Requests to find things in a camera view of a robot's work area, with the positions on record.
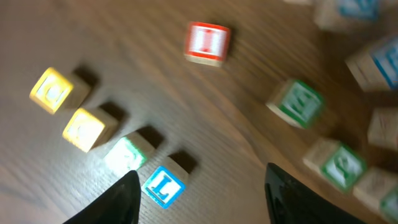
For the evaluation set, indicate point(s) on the green 4 block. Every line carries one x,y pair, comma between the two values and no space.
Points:
377,190

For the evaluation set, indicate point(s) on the blue 5 block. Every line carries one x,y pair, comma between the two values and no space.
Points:
375,66

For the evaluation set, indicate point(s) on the yellow O block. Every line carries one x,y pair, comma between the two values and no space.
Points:
89,128

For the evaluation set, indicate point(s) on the red U block right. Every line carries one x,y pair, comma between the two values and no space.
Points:
382,129

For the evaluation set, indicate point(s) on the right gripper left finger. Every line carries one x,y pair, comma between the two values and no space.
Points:
119,204

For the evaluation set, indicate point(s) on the green B block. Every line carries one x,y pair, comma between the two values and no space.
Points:
296,103

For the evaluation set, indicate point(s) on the yellow C block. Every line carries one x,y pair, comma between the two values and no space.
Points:
54,92

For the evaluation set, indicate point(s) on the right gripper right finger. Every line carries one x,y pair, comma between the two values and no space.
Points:
291,202

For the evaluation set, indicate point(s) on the green R block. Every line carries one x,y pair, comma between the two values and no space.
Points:
129,153

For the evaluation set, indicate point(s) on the blue L block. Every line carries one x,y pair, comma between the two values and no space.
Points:
166,183

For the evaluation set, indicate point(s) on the green J block right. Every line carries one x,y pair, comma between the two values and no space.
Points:
335,162

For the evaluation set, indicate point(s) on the red I block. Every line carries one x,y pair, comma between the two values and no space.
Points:
207,43

